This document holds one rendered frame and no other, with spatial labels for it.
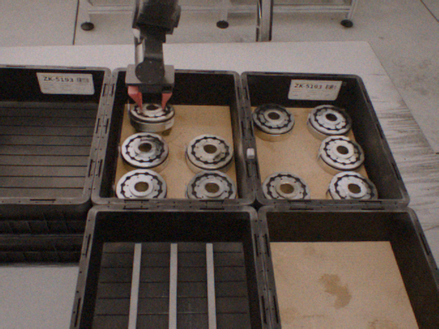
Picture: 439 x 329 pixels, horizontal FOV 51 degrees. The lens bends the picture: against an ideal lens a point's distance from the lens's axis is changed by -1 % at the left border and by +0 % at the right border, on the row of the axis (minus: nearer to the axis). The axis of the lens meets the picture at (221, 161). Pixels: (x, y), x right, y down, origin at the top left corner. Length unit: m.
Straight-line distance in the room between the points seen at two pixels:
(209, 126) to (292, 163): 0.22
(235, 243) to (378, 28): 2.59
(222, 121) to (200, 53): 0.49
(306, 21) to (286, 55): 1.62
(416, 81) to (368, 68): 1.33
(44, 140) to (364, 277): 0.74
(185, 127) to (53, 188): 0.33
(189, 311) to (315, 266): 0.26
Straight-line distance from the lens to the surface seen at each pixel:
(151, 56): 0.88
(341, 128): 1.15
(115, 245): 0.93
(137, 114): 1.08
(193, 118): 1.15
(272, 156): 1.08
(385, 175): 1.03
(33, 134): 1.15
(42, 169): 1.07
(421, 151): 1.43
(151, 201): 0.85
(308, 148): 1.12
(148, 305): 0.86
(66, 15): 3.17
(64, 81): 1.17
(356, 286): 0.93
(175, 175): 1.02
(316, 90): 1.19
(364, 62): 1.69
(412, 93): 2.87
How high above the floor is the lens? 1.61
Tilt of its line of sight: 48 degrees down
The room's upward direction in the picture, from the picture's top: 6 degrees clockwise
